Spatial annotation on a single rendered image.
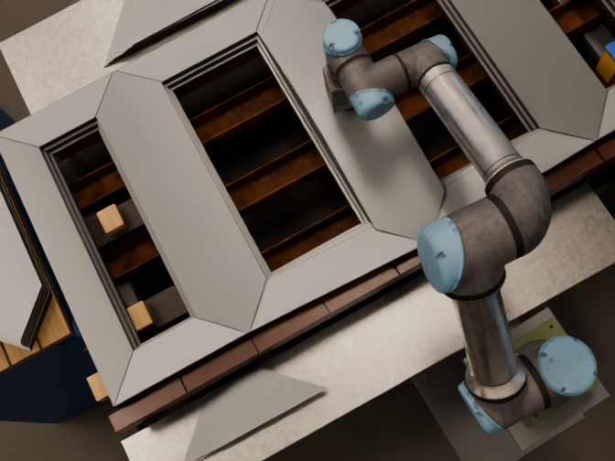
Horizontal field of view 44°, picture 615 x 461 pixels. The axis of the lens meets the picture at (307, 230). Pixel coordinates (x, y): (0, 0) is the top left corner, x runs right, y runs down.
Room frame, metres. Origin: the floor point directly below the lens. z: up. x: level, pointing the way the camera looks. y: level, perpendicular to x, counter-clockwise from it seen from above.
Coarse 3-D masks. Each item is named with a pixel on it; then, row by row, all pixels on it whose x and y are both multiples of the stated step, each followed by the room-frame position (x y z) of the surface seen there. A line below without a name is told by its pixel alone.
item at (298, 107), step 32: (320, 0) 1.04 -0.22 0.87; (448, 0) 0.92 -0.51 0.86; (608, 0) 0.79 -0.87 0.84; (256, 32) 1.01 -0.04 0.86; (224, 64) 0.98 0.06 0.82; (480, 64) 0.75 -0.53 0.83; (288, 96) 0.83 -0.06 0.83; (512, 96) 0.64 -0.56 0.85; (96, 128) 0.92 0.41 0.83; (192, 128) 0.84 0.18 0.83; (64, 192) 0.78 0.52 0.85; (224, 192) 0.65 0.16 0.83; (352, 192) 0.54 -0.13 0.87; (96, 256) 0.61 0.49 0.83; (256, 256) 0.47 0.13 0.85; (128, 320) 0.43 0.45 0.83; (160, 384) 0.27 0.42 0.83
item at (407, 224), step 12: (444, 192) 0.46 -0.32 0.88; (420, 204) 0.45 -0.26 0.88; (432, 204) 0.45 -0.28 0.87; (396, 216) 0.45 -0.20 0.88; (408, 216) 0.44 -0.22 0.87; (420, 216) 0.43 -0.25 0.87; (432, 216) 0.42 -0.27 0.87; (384, 228) 0.43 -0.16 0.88; (396, 228) 0.42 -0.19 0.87; (408, 228) 0.41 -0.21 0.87; (420, 228) 0.40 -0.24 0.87
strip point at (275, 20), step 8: (280, 0) 1.07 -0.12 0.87; (288, 0) 1.06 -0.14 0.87; (296, 0) 1.06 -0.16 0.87; (304, 0) 1.05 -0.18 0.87; (272, 8) 1.06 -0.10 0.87; (280, 8) 1.05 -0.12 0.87; (288, 8) 1.04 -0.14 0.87; (296, 8) 1.03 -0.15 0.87; (304, 8) 1.02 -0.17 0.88; (312, 8) 1.01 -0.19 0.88; (272, 16) 1.03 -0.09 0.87; (280, 16) 1.02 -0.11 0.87; (288, 16) 1.02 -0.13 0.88; (296, 16) 1.01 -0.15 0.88; (272, 24) 1.01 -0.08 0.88; (280, 24) 1.00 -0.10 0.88; (264, 32) 1.00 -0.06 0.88
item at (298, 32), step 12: (312, 12) 1.00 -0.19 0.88; (324, 12) 0.99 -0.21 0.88; (288, 24) 0.99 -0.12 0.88; (300, 24) 0.98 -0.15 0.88; (312, 24) 0.97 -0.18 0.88; (324, 24) 0.96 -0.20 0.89; (264, 36) 0.99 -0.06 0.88; (276, 36) 0.97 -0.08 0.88; (288, 36) 0.96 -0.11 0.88; (300, 36) 0.95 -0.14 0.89; (312, 36) 0.94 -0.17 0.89; (276, 48) 0.94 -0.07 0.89; (288, 48) 0.92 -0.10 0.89
